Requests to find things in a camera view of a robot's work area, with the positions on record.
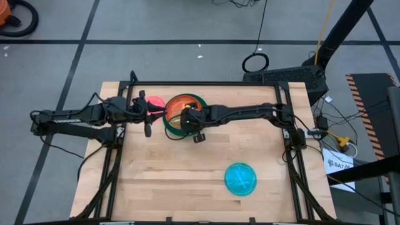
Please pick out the teal transparent plastic plate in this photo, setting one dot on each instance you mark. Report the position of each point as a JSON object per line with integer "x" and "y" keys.
{"x": 240, "y": 179}

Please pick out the black mat striped border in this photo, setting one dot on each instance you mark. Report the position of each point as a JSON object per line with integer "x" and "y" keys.
{"x": 368, "y": 93}

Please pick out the white paper sign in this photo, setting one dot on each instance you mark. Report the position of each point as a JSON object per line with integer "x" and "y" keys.
{"x": 339, "y": 164}

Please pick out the white power strip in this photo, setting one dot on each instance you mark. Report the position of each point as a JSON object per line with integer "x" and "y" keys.
{"x": 315, "y": 133}

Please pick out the black stand pole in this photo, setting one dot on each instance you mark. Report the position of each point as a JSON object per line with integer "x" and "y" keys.
{"x": 342, "y": 28}

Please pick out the orange vacuum cleaner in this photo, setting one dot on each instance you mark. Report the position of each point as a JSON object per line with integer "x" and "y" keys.
{"x": 3, "y": 12}

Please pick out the yellow plug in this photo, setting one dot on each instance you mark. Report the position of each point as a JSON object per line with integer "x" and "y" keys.
{"x": 343, "y": 142}

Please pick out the green plastic plate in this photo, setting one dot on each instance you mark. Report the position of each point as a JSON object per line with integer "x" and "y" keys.
{"x": 202, "y": 100}

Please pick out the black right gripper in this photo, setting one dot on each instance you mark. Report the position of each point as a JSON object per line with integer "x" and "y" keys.
{"x": 197, "y": 118}

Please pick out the grey metal post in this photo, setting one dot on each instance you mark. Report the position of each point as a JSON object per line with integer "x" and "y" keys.
{"x": 394, "y": 125}

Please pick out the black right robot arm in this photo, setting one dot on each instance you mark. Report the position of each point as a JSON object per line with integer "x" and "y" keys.
{"x": 243, "y": 111}

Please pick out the black computer box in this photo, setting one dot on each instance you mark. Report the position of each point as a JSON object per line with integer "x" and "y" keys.
{"x": 281, "y": 76}

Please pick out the black power adapter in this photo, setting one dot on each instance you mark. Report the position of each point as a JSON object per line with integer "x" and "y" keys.
{"x": 322, "y": 122}

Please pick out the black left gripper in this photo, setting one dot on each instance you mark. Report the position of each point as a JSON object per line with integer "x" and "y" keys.
{"x": 139, "y": 109}

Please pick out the pink transparent plastic plate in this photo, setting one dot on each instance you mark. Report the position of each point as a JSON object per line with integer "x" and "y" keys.
{"x": 156, "y": 100}

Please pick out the orange opaque plastic plate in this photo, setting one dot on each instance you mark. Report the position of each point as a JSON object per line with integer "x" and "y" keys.
{"x": 182, "y": 97}

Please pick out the black diagonal beam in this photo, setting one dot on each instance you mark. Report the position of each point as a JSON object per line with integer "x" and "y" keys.
{"x": 368, "y": 168}

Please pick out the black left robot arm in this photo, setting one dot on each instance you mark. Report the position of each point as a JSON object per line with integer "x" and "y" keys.
{"x": 78, "y": 115}

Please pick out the black table frame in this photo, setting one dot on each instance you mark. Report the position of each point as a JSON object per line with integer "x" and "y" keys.
{"x": 203, "y": 83}

